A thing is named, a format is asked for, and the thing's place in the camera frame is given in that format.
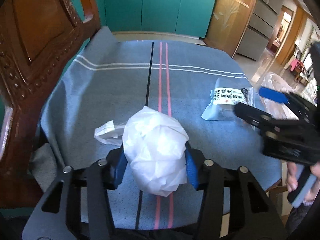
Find blue striped tablecloth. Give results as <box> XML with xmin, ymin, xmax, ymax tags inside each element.
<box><xmin>30</xmin><ymin>26</ymin><xmax>283</xmax><ymax>230</ymax></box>

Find small white paper wrapper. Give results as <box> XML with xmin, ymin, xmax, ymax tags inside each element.
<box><xmin>94</xmin><ymin>120</ymin><xmax>126</xmax><ymax>146</ymax></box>

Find white plastic trash basket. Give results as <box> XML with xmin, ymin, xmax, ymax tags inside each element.
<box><xmin>258</xmin><ymin>72</ymin><xmax>298</xmax><ymax>120</ymax></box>

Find carved brown wooden chair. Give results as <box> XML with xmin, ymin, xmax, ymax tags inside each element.
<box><xmin>1</xmin><ymin>0</ymin><xmax>101</xmax><ymax>209</ymax></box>

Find teal kitchen cabinets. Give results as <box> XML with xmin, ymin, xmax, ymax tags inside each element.
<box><xmin>64</xmin><ymin>0</ymin><xmax>218</xmax><ymax>40</ymax></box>

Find right hand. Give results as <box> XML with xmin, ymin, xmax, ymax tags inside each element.
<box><xmin>285</xmin><ymin>160</ymin><xmax>320</xmax><ymax>205</ymax></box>

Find wooden door frame panel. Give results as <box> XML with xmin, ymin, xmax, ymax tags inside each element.
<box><xmin>204</xmin><ymin>0</ymin><xmax>257</xmax><ymax>57</ymax></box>

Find grey refrigerator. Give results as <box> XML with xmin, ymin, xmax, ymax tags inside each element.
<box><xmin>236</xmin><ymin>0</ymin><xmax>283</xmax><ymax>61</ymax></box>

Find clear snack packet with label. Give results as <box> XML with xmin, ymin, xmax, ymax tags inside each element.
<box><xmin>201</xmin><ymin>77</ymin><xmax>264</xmax><ymax>122</ymax></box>

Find white plastic bag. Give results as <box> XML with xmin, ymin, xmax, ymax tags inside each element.
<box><xmin>123</xmin><ymin>106</ymin><xmax>189</xmax><ymax>197</ymax></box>

